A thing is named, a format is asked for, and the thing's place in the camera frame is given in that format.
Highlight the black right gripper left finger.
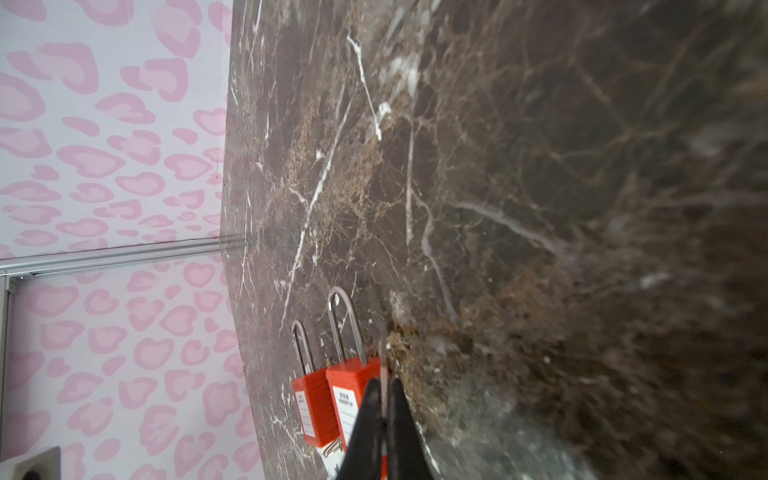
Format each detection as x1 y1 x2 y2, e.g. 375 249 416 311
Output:
336 379 384 480

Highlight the aluminium corner frame post left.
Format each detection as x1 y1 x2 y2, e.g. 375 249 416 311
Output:
1 235 243 277

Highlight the red padlock with steel shackle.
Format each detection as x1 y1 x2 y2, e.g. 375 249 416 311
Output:
291 320 340 448

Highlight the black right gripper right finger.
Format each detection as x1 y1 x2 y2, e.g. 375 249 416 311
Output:
386 378 433 480

